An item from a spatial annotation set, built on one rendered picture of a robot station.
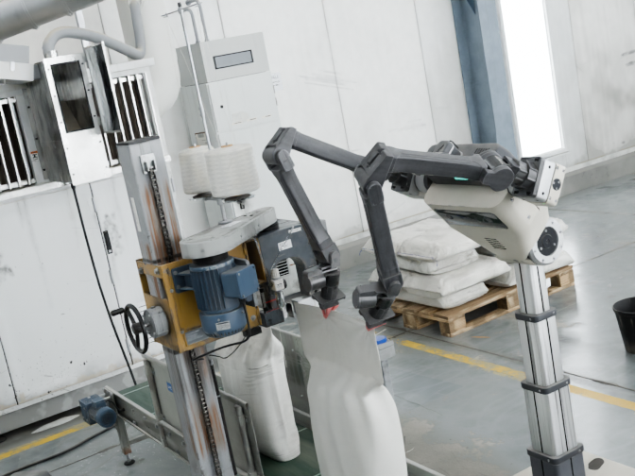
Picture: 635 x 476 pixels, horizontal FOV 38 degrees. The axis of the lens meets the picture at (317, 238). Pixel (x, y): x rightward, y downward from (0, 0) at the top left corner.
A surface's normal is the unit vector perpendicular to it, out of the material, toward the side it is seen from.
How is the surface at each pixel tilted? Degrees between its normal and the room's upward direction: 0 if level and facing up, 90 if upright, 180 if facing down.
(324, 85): 90
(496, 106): 90
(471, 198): 40
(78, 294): 90
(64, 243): 90
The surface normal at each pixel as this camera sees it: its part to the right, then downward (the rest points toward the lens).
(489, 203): -0.67, -0.57
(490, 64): 0.53, 0.07
